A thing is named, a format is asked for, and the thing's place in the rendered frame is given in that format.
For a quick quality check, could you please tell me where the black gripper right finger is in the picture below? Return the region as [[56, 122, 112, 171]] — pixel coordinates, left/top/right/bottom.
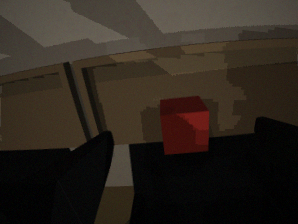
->
[[254, 117, 298, 205]]

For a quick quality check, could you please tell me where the dark red cube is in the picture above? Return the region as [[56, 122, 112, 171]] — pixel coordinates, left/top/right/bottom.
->
[[160, 95, 209, 155]]

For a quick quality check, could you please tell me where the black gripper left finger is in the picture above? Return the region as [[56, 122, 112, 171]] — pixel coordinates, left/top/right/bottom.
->
[[0, 131, 114, 224]]

